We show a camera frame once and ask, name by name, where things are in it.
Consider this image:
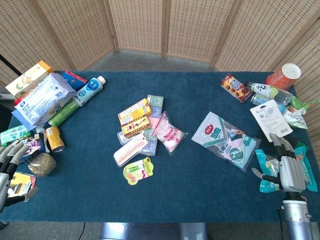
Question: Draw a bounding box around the pink candy bag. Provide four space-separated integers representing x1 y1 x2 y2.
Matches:
151 110 189 157

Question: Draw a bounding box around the yellow red patterned box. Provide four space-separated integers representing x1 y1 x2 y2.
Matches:
117 98 154 126

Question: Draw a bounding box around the clear bottle white label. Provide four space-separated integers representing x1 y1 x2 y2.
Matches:
245 81 294 106

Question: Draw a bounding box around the green mint packet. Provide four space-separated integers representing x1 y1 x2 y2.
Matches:
0 124 33 147

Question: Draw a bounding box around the brown cookie pack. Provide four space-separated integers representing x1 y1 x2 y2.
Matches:
219 73 254 104

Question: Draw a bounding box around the clear towel pack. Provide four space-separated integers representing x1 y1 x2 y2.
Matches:
191 111 263 173

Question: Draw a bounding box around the white blister card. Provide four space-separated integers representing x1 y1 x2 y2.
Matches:
249 99 294 143

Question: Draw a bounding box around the orange white fruit print box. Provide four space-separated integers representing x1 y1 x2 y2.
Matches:
4 59 55 99

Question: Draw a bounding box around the white orange blister pack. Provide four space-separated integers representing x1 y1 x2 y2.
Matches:
112 136 149 168

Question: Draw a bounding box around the teal red long pack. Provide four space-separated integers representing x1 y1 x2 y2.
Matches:
293 145 319 193

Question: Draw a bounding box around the yellow maroon box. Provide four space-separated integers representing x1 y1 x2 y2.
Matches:
120 115 153 139

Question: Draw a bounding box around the woven folding screen panel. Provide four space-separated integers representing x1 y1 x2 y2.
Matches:
211 0 320 74
106 0 169 59
162 0 240 65
31 0 120 72
273 23 320 137
0 0 60 87

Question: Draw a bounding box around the silver blue can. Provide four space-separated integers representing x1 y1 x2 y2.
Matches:
250 92 270 106

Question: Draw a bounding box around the orange paper cup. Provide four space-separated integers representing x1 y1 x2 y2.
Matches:
265 62 302 92

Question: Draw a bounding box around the teal clear snack bag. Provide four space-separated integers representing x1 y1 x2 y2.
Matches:
255 148 284 193

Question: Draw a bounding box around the green yellow lip balm card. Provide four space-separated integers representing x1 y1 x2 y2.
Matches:
122 157 155 186

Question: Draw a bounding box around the red blue flat box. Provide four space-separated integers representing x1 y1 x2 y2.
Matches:
61 69 88 92

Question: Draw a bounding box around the pastel face print box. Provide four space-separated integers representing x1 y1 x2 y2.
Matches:
146 94 165 119
139 128 159 157

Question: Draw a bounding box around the dark green pouch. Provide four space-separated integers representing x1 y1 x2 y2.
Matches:
291 139 310 152

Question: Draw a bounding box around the purple black snack pack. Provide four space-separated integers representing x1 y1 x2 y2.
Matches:
22 133 51 164

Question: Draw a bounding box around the clear jar of grains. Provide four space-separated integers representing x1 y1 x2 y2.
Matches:
27 152 57 178

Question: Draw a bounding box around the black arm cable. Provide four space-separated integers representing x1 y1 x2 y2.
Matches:
275 205 287 240

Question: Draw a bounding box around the green drink can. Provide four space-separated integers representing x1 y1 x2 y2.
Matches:
47 99 80 127

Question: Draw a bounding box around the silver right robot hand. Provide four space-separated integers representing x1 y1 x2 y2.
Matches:
251 132 307 193

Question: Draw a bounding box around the black yellow card pack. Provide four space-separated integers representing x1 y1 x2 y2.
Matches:
6 171 39 199

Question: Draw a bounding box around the blue felt table cover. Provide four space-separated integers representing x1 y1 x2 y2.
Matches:
0 70 320 223

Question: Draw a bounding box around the black pole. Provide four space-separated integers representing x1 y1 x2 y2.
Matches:
0 53 24 77

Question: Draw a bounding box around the green white crumpled bag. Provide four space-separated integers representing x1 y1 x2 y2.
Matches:
282 95 319 130

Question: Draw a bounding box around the small blue white box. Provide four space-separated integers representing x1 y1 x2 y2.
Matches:
116 130 134 146

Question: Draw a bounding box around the white blue drink bottle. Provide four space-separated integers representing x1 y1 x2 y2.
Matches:
71 75 107 108

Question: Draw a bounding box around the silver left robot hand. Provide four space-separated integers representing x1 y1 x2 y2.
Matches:
0 142 40 213

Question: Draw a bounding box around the large white blue bag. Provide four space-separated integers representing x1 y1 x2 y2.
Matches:
11 72 78 131

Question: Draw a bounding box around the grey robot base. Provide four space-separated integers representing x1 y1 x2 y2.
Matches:
99 221 209 240

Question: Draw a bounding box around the yellow drink can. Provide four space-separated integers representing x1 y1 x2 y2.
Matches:
45 125 66 154

